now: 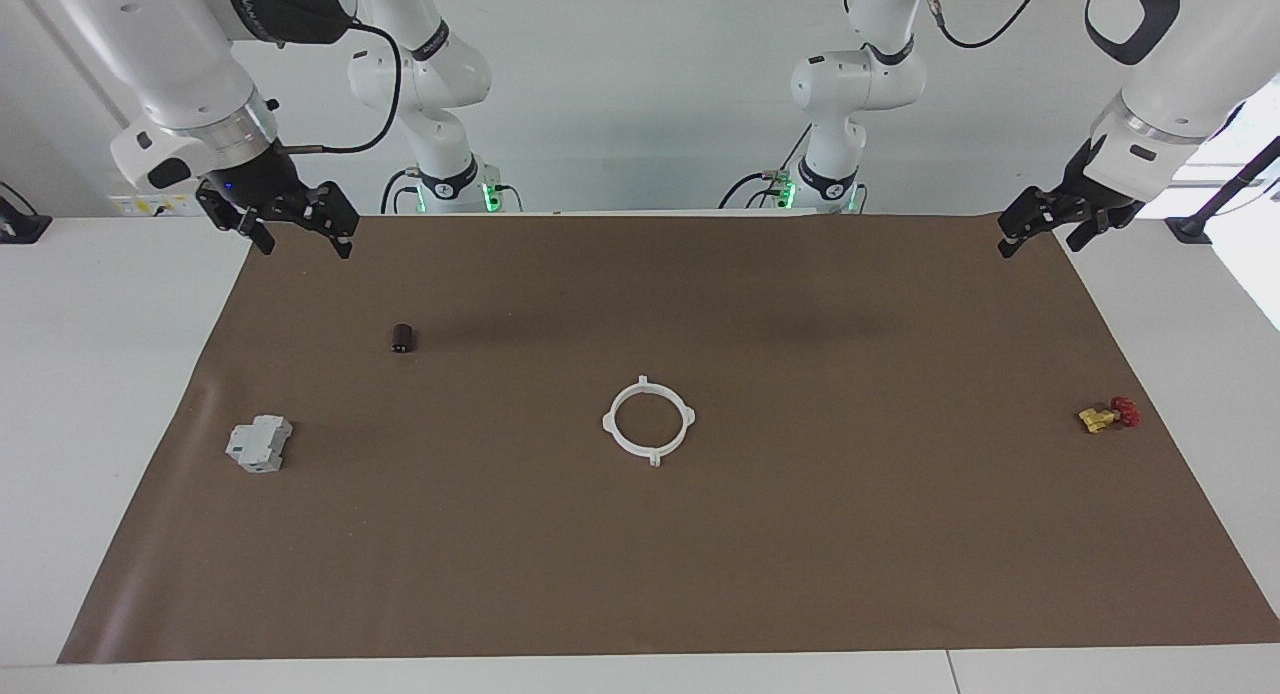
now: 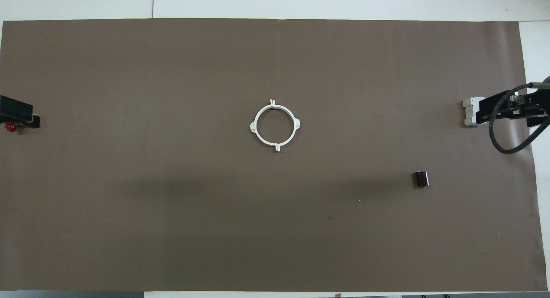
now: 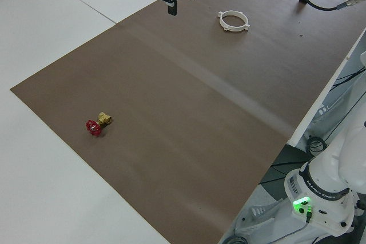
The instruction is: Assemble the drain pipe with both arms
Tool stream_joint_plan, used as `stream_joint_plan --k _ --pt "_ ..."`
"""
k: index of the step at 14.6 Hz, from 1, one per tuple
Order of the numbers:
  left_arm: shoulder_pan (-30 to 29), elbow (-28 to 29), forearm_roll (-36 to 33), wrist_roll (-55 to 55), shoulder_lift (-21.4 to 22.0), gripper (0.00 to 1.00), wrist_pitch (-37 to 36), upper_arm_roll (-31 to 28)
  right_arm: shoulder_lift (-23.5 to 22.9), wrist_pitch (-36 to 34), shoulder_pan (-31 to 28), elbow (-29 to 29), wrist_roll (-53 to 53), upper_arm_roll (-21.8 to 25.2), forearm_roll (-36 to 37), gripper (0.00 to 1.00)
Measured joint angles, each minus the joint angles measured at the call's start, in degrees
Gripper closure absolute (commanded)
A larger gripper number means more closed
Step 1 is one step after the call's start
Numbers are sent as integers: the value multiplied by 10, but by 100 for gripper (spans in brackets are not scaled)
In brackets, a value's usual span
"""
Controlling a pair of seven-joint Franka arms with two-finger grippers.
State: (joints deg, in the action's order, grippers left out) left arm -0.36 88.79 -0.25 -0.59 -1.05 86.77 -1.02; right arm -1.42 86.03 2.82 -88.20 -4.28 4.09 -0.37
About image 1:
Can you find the grey circuit breaker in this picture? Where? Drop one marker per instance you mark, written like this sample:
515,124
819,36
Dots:
258,446

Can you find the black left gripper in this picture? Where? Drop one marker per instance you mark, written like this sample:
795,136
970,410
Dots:
1085,204

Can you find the black camera stand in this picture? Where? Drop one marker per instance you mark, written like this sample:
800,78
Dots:
1190,229

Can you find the brown paper table mat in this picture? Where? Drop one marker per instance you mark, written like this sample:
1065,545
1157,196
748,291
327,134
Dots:
640,574

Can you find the black table clamp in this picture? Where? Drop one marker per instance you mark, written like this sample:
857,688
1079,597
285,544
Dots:
20,229

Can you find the dark brown small cylinder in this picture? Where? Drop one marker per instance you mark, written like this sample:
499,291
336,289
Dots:
403,337

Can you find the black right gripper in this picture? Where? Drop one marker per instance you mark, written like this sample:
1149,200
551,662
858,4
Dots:
255,179

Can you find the white wall socket strip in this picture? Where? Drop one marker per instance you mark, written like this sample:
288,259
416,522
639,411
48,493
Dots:
135,206

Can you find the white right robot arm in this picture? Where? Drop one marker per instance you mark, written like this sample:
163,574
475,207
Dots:
180,64

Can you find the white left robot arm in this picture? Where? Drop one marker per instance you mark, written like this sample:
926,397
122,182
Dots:
1200,64

